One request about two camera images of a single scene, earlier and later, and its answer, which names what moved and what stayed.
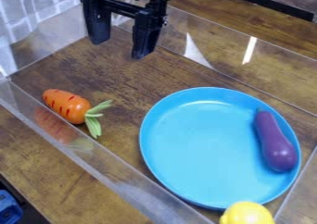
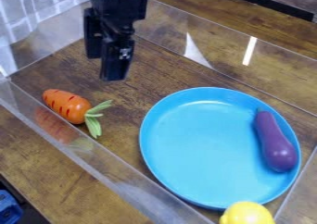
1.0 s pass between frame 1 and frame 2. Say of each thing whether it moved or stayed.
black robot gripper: moved
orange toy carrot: stayed
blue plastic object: stayed
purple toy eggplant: stayed
